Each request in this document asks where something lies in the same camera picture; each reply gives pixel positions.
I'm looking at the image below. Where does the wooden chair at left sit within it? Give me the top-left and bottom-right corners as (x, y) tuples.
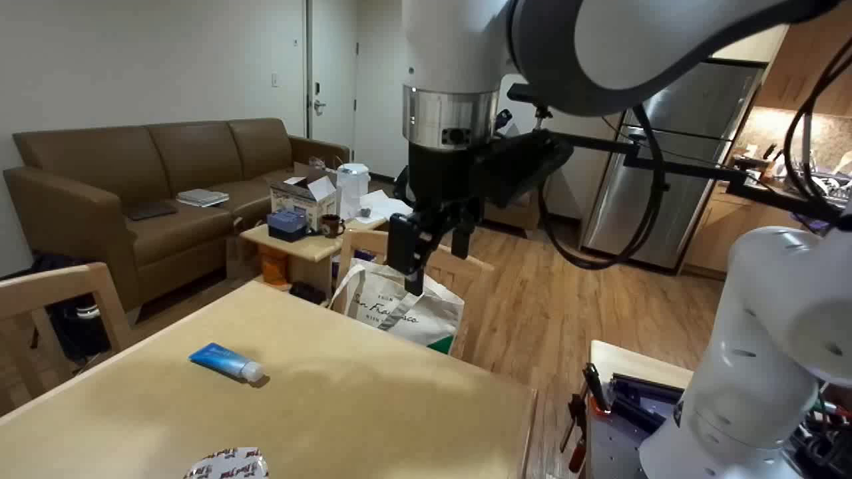
(0, 261), (139, 418)

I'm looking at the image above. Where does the book on sofa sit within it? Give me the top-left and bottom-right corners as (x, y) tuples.
(176, 190), (231, 209)

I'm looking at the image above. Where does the white door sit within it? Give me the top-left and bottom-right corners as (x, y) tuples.
(305, 0), (357, 148)

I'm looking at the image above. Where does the dark blue box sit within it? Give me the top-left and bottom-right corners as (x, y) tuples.
(265, 209), (305, 242)

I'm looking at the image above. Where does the white patterned round object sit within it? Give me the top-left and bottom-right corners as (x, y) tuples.
(183, 448), (269, 479)

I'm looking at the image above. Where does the small wooden coffee table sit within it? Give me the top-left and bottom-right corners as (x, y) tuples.
(241, 225), (342, 294)

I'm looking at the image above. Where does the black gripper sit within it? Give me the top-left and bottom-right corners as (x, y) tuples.
(386, 132), (571, 295)

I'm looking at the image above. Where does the blue squeeze bottle white cap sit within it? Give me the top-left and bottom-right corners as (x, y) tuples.
(192, 343), (264, 383)

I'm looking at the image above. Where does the brown leather sofa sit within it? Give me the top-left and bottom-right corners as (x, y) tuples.
(4, 118), (352, 310)

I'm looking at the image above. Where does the stainless steel refrigerator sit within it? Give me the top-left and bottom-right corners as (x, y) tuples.
(581, 62), (763, 273)

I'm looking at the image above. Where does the open cardboard box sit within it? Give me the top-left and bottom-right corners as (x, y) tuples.
(271, 173), (338, 231)

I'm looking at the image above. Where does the white electric kettle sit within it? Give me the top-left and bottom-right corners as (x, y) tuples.
(334, 164), (370, 222)

